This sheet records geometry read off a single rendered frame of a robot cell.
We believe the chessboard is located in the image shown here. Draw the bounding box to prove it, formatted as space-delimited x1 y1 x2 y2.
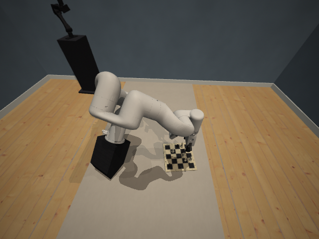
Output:
163 143 197 172

